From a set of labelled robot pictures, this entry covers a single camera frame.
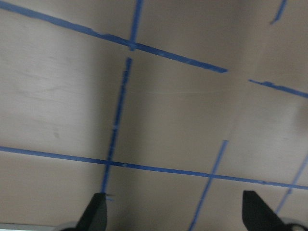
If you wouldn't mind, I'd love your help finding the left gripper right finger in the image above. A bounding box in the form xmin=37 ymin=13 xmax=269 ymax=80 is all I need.
xmin=242 ymin=191 xmax=289 ymax=231

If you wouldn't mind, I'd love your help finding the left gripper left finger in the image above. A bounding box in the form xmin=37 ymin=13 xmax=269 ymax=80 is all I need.
xmin=75 ymin=193 xmax=107 ymax=231

